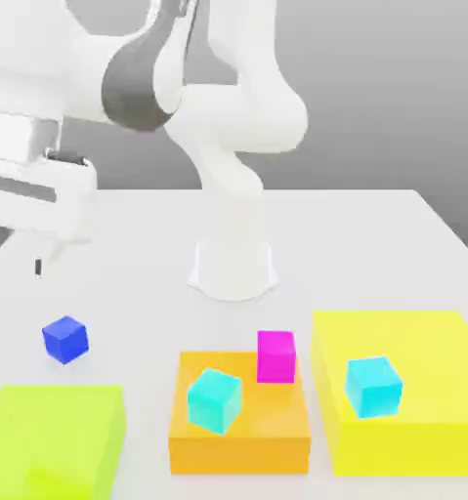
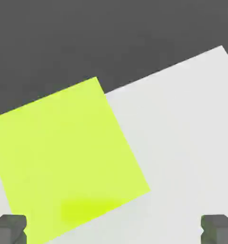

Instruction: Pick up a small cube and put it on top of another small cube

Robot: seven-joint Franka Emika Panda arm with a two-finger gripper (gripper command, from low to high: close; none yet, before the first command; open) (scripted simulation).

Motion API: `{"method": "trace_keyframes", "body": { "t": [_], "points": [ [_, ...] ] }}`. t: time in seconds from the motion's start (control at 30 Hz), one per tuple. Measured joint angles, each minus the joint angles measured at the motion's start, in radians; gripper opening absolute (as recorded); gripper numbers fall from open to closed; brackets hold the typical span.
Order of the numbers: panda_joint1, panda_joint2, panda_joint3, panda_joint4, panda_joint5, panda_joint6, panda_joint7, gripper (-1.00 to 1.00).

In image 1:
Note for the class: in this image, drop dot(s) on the large yellow box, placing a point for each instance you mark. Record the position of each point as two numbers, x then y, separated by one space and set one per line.
433 437

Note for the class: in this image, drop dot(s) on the small magenta cube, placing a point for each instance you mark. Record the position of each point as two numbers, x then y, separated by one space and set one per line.
275 359

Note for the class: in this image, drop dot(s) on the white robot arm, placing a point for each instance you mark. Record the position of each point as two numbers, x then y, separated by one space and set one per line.
233 117

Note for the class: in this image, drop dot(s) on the small blue cube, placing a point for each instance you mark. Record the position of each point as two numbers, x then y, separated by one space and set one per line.
63 341

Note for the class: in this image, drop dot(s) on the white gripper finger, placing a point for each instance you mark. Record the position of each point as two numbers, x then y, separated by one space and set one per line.
55 250

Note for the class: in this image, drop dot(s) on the small turquoise cube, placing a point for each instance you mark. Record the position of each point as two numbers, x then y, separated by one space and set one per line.
212 402

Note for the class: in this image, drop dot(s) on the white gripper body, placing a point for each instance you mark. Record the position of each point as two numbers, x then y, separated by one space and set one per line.
73 203

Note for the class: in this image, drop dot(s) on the small cyan cube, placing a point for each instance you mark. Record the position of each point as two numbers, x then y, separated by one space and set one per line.
374 388

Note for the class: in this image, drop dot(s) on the large orange box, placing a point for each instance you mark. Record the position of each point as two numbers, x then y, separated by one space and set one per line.
264 441

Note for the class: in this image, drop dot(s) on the large lime green box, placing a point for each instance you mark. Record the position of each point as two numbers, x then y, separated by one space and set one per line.
50 437

